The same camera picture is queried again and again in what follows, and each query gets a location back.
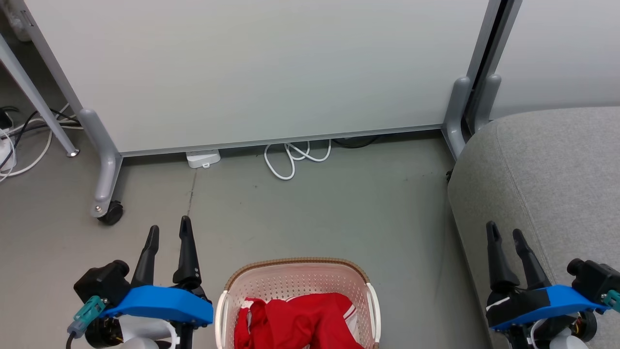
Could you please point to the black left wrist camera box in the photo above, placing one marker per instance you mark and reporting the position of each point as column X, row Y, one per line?
column 101, row 282

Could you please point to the wide white partition grey frame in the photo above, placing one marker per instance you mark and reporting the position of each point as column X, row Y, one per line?
column 242, row 72

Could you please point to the narrow white partition grey frame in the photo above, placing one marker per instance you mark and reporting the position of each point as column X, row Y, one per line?
column 557, row 53

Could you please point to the grey fabric sofa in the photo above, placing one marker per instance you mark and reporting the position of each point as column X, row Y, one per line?
column 557, row 184

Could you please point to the white power adapter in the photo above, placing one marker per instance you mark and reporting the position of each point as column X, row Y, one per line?
column 202, row 157

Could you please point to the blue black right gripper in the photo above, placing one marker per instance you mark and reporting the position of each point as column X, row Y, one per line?
column 537, row 303

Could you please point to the red white-trimmed garment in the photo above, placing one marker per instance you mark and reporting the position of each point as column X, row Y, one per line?
column 300, row 322

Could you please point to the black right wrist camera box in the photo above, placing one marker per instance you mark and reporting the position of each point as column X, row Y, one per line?
column 595, row 280

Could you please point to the beige perforated laundry basket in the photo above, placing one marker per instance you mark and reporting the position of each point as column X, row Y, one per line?
column 295, row 278

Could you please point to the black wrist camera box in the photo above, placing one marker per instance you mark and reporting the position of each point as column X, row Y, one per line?
column 101, row 282
column 595, row 280

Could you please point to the grey metal table leg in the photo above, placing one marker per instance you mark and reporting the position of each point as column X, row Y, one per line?
column 34, row 94

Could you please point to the black caster wheel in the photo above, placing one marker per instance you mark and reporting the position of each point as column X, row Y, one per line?
column 112, row 213

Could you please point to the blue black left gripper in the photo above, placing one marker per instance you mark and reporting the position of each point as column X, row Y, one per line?
column 160, row 303

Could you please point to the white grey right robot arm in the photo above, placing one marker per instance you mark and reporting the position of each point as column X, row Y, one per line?
column 564, row 339

